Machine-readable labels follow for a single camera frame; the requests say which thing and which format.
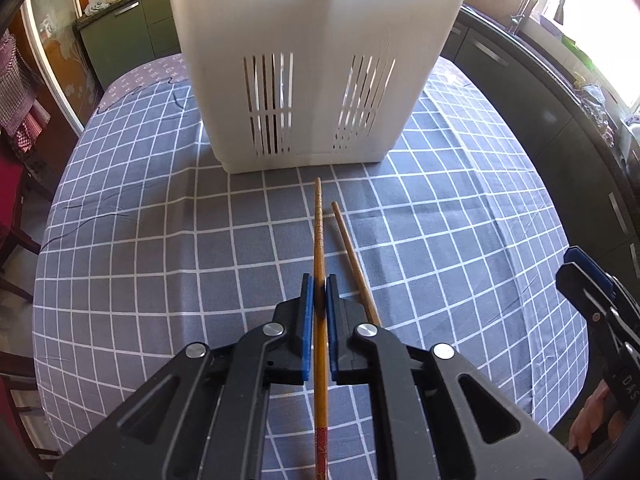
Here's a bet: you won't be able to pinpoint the wooden chopstick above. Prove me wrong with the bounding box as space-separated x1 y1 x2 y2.
312 177 331 480
331 201 382 328

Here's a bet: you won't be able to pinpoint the glass sliding door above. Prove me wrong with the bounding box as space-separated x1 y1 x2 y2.
20 0 96 136

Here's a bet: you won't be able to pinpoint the person's right hand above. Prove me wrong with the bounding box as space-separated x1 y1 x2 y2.
567 380 628 456

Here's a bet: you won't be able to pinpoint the kitchen window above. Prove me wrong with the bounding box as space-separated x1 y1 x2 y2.
550 0 640 111

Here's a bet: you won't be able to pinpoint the silver foil bag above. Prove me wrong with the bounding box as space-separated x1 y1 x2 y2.
575 82 616 146

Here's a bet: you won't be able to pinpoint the green packets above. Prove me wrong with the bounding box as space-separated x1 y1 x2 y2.
560 35 596 66

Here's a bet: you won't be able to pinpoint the checkered apron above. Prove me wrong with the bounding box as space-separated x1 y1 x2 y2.
0 30 51 161

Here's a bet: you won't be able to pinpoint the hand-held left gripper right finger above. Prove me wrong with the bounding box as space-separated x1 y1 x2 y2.
325 274 583 480

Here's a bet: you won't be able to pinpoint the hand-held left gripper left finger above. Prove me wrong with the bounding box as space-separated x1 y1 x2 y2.
52 272 317 480

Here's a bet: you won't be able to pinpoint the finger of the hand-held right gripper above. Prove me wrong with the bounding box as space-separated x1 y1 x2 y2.
556 262 640 361
564 245 621 293

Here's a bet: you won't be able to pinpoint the white patterned bowl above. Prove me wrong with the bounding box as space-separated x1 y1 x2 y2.
622 115 640 161

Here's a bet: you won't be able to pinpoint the dark wooden chair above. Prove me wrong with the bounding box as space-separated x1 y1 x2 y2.
0 347 63 466

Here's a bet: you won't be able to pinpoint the blue checkered tablecloth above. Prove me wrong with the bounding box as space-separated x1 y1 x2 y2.
32 67 588 480

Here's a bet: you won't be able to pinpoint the tall steel faucet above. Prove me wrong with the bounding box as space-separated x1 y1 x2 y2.
510 0 566 36

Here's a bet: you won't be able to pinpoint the red cushioned chair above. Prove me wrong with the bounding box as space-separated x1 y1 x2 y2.
0 152 56 301

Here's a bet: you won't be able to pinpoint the white plastic utensil caddy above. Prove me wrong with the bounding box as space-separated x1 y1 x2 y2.
164 0 471 176

